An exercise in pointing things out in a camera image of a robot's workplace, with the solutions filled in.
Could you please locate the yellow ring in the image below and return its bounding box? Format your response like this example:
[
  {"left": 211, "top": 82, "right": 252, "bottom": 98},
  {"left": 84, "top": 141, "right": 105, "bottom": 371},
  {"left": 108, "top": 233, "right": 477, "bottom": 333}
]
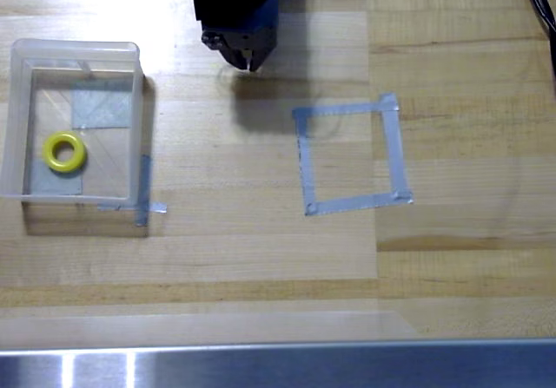
[{"left": 42, "top": 131, "right": 89, "bottom": 174}]

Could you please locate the clear plastic container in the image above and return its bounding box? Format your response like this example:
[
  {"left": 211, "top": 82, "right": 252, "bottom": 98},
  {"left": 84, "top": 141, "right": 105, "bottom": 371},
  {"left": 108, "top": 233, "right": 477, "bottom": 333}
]
[{"left": 0, "top": 38, "right": 142, "bottom": 202}]

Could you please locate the grey tape patch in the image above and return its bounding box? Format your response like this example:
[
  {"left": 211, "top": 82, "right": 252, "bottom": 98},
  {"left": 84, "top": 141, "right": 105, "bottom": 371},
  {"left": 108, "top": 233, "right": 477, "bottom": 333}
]
[
  {"left": 70, "top": 79, "right": 133, "bottom": 129},
  {"left": 27, "top": 158, "right": 84, "bottom": 197}
]

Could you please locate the shiny metal rail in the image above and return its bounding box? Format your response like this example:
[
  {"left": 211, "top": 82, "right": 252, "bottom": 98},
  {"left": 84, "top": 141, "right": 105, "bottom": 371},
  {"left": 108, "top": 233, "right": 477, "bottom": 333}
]
[{"left": 0, "top": 339, "right": 556, "bottom": 388}]

